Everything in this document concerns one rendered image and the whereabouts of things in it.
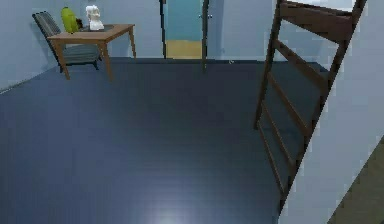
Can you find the dark flat tray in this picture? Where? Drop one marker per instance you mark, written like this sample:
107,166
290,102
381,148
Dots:
107,28

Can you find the brown wooden table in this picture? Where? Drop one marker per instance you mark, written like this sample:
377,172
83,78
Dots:
96,36

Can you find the grey striped armchair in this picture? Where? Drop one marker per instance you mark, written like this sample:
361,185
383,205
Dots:
77,54

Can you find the white bust statue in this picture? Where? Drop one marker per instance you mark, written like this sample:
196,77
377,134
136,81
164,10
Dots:
94,18

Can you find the dark brown wooden shelf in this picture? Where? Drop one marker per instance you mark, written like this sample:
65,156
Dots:
313,23

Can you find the green rounded object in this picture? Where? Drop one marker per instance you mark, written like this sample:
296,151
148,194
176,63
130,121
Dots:
69,20

